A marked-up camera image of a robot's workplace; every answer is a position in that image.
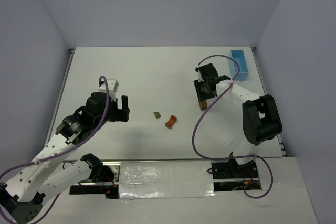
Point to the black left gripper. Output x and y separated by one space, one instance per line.
118 111

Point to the silver reflective tape sheet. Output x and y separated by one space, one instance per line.
164 179

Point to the green wood triangle block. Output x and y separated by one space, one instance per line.
157 115

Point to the blue plastic box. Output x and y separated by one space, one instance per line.
239 63

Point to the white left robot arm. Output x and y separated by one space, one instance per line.
24 196

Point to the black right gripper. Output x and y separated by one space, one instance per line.
200 91

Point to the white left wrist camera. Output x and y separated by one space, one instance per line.
112 88

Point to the light wood rectangular block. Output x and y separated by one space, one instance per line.
203 105

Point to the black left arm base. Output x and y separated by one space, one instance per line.
105 183

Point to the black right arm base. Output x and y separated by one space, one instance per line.
229 176

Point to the orange wood arch block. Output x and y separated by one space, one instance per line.
172 120

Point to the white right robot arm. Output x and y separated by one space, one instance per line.
260 118

